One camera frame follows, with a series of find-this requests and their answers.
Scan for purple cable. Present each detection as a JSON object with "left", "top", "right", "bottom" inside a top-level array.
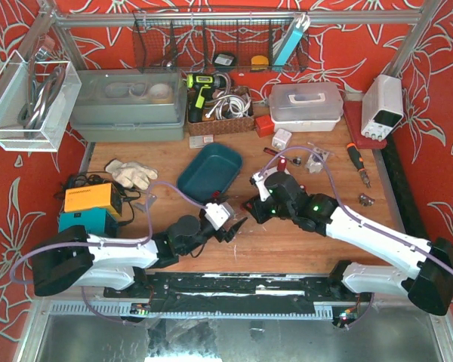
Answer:
[
  {"left": 9, "top": 181, "right": 211, "bottom": 325},
  {"left": 258, "top": 146, "right": 453, "bottom": 333}
]

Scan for white power plug adapter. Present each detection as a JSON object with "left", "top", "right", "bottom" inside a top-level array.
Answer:
[{"left": 271, "top": 129, "right": 292, "bottom": 151}]

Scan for black wire hanging basket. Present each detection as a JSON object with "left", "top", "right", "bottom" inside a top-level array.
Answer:
[{"left": 131, "top": 8, "right": 310, "bottom": 75}]

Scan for white peg base plate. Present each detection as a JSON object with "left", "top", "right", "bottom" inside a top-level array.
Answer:
[{"left": 251, "top": 166, "right": 307, "bottom": 200}]

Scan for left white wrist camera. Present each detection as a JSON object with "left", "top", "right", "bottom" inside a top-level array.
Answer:
[{"left": 205, "top": 202, "right": 235, "bottom": 231}]

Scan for woven brown basket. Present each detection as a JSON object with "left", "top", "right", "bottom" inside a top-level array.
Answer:
[{"left": 185, "top": 86, "right": 254, "bottom": 136}]

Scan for black cable duct strip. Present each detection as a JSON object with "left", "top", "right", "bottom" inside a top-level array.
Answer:
[{"left": 381, "top": 135, "right": 430, "bottom": 241}]

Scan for small metal parts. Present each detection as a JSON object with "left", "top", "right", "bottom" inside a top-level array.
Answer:
[{"left": 358, "top": 193, "right": 375, "bottom": 207}]

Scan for clear small label bag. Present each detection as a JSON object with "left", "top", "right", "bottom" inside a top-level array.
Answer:
[{"left": 189, "top": 135, "right": 214, "bottom": 149}]

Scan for plastic bag with parts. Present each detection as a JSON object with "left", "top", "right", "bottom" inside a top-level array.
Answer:
[{"left": 305, "top": 143, "right": 332, "bottom": 173}]

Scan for clear acrylic hanging box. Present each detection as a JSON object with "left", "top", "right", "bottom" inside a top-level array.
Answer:
[{"left": 0, "top": 51, "right": 82, "bottom": 152}]

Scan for yellow tape measure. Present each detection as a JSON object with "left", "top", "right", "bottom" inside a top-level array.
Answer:
[{"left": 251, "top": 55, "right": 270, "bottom": 72}]

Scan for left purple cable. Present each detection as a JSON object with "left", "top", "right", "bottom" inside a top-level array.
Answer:
[{"left": 9, "top": 181, "right": 211, "bottom": 325}]

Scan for white coiled cable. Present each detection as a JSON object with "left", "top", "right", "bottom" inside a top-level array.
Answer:
[{"left": 205, "top": 94, "right": 252, "bottom": 119}]

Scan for white plastic case with handle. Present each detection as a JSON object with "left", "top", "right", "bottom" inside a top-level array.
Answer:
[{"left": 269, "top": 82, "right": 344, "bottom": 133}]

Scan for grey plastic storage box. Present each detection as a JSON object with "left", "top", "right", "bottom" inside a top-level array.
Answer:
[{"left": 70, "top": 69, "right": 186, "bottom": 143}]

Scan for red small box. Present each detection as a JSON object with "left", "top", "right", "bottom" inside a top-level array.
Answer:
[{"left": 254, "top": 115, "right": 275, "bottom": 137}]

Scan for red handled ratchet wrench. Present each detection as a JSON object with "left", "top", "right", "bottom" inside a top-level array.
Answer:
[{"left": 263, "top": 147, "right": 302, "bottom": 167}]

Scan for metal bracket piece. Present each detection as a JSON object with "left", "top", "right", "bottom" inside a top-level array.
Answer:
[{"left": 133, "top": 193, "right": 157, "bottom": 213}]

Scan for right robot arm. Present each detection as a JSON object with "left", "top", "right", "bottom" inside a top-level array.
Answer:
[{"left": 244, "top": 168, "right": 453, "bottom": 316}]

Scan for white work glove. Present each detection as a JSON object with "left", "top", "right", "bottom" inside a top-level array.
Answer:
[{"left": 104, "top": 159, "right": 158, "bottom": 191}]

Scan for orange power box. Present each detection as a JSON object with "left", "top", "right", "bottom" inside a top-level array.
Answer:
[{"left": 64, "top": 183, "right": 122, "bottom": 216}]

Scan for orange black screwdriver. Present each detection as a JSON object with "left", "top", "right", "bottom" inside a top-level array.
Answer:
[{"left": 347, "top": 143, "right": 371, "bottom": 189}]

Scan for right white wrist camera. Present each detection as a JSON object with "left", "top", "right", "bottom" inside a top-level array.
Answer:
[{"left": 251, "top": 171, "right": 270, "bottom": 202}]

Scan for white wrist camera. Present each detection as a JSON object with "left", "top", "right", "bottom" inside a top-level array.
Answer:
[
  {"left": 205, "top": 202, "right": 235, "bottom": 231},
  {"left": 251, "top": 171, "right": 270, "bottom": 202}
]

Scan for small red spring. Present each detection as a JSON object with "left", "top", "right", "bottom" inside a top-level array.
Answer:
[{"left": 277, "top": 158, "right": 287, "bottom": 172}]

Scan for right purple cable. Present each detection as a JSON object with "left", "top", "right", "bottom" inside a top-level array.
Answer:
[{"left": 258, "top": 146, "right": 453, "bottom": 333}]

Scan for aluminium frame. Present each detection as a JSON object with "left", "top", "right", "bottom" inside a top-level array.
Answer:
[{"left": 0, "top": 0, "right": 453, "bottom": 362}]

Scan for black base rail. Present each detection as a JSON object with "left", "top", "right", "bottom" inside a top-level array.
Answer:
[{"left": 103, "top": 271, "right": 371, "bottom": 315}]

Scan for green yellow cordless drill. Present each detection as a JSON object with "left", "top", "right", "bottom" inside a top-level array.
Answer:
[{"left": 186, "top": 73, "right": 227, "bottom": 124}]

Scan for teal plastic tray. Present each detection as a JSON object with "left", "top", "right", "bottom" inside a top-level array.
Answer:
[{"left": 177, "top": 143, "right": 243, "bottom": 203}]

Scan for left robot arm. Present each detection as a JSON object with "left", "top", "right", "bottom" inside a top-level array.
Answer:
[{"left": 31, "top": 201, "right": 245, "bottom": 296}]

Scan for white power supply unit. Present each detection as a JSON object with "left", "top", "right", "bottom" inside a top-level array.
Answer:
[{"left": 360, "top": 75, "right": 403, "bottom": 142}]

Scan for teal power box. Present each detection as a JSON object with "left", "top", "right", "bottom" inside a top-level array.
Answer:
[{"left": 58, "top": 207, "right": 119, "bottom": 238}]

